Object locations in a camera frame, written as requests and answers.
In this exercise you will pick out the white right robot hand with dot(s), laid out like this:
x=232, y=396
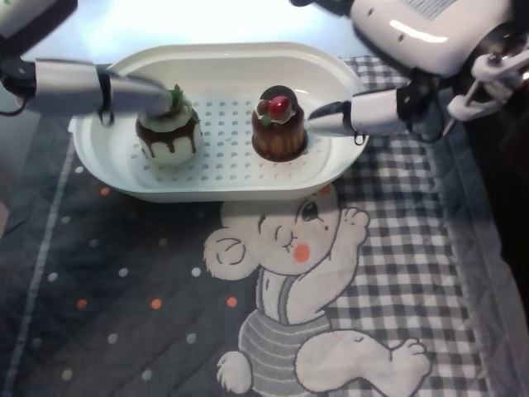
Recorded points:
x=70, y=87

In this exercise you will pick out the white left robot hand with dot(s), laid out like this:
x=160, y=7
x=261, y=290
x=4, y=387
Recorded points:
x=417, y=29

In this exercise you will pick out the white cake with chocolate drip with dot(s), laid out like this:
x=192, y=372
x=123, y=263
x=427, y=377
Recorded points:
x=173, y=140

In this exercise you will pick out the cupcake with red cherry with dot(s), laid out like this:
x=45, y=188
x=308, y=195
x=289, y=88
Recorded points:
x=277, y=132

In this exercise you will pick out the white oval plastic basin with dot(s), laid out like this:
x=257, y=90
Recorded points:
x=231, y=173

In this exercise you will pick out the grey quilt with printed bear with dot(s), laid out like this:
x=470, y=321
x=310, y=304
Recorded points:
x=136, y=314

